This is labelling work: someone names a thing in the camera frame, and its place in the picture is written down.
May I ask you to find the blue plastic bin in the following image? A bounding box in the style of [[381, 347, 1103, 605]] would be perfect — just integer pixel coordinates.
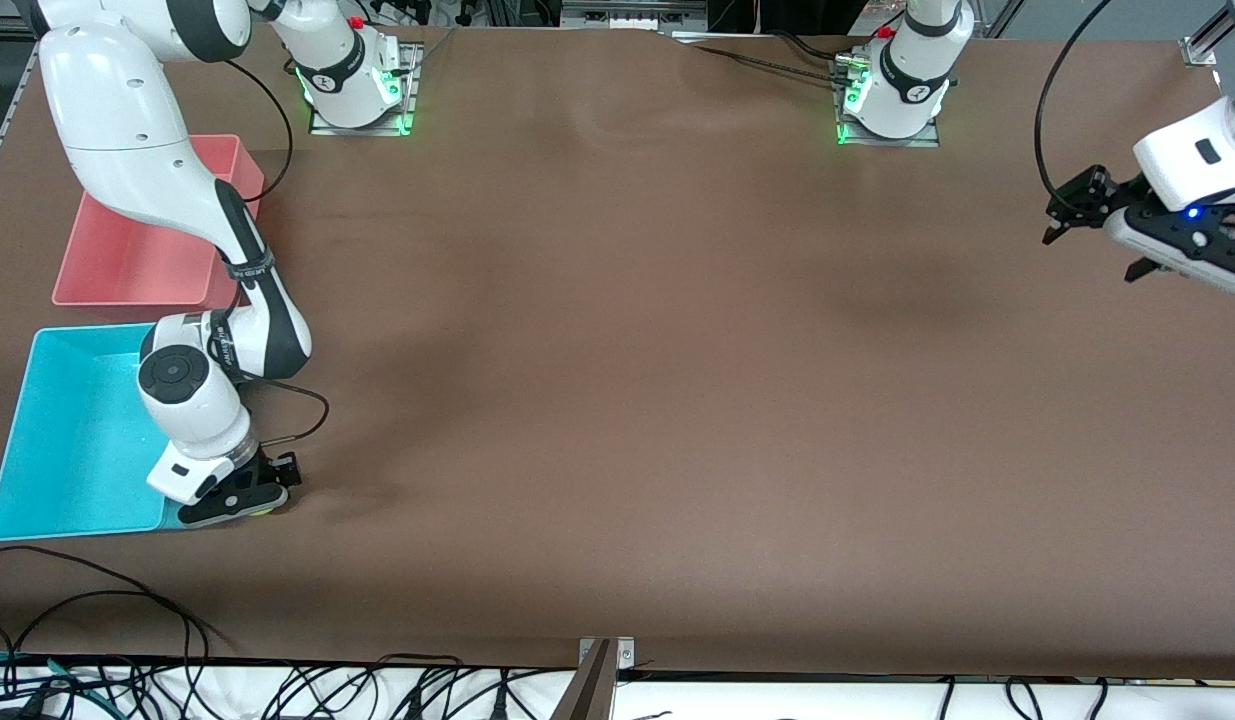
[[0, 320, 224, 542]]

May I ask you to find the pink plastic bin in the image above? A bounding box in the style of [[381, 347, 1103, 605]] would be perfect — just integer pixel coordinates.
[[52, 133, 266, 309]]

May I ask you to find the grey metal pole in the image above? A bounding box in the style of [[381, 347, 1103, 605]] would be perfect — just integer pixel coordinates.
[[552, 640, 616, 720]]

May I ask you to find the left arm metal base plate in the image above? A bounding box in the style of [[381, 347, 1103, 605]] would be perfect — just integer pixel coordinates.
[[832, 55, 943, 148]]

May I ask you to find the metal table edge bracket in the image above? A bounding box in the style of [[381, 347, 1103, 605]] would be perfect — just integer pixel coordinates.
[[580, 637, 636, 669]]

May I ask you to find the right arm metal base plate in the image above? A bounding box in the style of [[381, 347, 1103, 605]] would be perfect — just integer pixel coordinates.
[[309, 40, 423, 136]]

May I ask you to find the aluminium frame rail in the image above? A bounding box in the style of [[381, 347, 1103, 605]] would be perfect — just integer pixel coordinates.
[[560, 0, 711, 31]]

